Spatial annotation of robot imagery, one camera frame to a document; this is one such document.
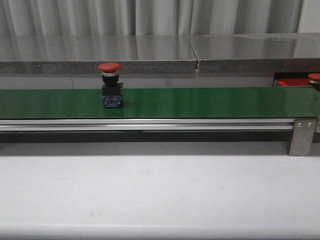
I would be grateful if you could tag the red mushroom push button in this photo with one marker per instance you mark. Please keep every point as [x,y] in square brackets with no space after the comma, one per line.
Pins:
[314,81]

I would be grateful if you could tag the grey pleated curtain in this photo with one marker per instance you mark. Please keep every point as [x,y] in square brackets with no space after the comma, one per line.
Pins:
[148,17]

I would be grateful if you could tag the grey stone slab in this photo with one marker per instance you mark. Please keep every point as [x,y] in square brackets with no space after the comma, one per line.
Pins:
[257,53]
[81,55]

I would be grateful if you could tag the aluminium conveyor side rail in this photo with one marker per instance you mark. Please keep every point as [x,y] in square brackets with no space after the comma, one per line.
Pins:
[147,124]

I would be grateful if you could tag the steel conveyor support bracket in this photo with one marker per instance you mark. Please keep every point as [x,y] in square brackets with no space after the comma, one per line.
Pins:
[302,136]

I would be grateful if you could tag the red plastic bin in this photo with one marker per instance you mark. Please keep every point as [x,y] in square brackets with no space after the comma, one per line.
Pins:
[292,82]

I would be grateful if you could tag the green conveyor belt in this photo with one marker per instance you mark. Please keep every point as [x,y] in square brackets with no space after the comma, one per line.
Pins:
[219,102]

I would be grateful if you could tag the right grey stone slab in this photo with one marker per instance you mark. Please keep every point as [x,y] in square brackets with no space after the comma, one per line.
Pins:
[257,53]

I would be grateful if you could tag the left grey stone slab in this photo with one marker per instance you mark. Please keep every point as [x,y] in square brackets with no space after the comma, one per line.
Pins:
[81,55]

